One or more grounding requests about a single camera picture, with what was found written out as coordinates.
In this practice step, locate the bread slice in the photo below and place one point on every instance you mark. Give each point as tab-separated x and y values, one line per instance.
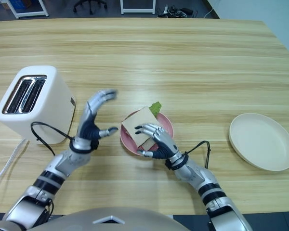
149	144
142	119

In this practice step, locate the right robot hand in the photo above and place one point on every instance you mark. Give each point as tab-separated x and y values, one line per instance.
165	143

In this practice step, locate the cream plate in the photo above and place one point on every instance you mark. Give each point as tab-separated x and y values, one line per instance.
262	142

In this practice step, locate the robot body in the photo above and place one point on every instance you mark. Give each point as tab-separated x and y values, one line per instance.
110	216

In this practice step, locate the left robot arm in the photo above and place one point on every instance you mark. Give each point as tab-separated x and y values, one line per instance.
50	178

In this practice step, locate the green lettuce leaf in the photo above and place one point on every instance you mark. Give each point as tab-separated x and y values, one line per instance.
156	108

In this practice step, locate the white table frame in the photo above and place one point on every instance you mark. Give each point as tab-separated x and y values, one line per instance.
31	10
137	8

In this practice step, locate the pink plate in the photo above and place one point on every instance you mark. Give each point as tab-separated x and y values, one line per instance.
165	122

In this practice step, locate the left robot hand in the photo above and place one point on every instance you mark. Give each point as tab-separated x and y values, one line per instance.
86	127

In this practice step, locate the black office chair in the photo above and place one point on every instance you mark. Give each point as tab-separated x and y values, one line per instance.
89	4

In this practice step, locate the cream toaster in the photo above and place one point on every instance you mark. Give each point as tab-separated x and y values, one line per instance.
50	106

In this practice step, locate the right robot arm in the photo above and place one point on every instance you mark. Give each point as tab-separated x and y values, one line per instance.
212	187

